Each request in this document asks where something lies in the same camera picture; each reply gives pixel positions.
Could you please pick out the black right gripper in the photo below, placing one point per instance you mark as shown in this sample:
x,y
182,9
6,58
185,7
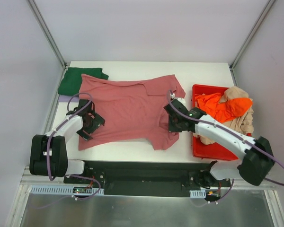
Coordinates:
x,y
173,121

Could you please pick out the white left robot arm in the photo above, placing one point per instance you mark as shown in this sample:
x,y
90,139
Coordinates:
x,y
48,155

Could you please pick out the white right cable duct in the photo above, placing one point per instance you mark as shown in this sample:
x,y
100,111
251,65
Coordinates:
x,y
198,194

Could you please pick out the aluminium frame post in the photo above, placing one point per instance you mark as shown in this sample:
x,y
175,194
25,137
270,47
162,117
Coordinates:
x,y
46,31
255,28

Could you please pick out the red plastic bin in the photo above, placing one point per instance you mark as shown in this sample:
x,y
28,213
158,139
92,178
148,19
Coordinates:
x,y
213,151

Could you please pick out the right aluminium frame post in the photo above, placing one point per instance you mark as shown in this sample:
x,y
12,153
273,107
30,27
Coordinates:
x,y
255,28

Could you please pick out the white cable duct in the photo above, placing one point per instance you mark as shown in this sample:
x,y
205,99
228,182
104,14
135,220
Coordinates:
x,y
198,194
66,190

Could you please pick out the left aluminium frame post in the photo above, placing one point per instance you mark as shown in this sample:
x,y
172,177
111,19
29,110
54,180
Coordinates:
x,y
46,31

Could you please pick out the pink t shirt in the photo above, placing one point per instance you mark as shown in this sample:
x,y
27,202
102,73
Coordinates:
x,y
132,110

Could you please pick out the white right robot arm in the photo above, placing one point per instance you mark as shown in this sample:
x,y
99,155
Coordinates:
x,y
254,156

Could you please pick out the orange t shirt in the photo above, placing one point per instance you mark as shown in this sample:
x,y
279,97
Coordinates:
x,y
223,111

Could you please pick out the green folded t shirt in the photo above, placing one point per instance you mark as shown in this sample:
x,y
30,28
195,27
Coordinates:
x,y
72,79

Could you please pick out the white left cable duct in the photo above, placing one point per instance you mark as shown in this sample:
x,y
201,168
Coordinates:
x,y
66,190

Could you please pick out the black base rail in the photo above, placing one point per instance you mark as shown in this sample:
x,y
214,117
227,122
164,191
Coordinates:
x,y
143,178

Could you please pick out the lavender folded t shirt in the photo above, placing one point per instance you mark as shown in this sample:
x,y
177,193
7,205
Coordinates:
x,y
64,99

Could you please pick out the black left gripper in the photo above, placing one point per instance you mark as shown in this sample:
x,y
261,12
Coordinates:
x,y
94,123

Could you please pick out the beige t shirt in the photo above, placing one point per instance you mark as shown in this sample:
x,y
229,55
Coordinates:
x,y
242,124

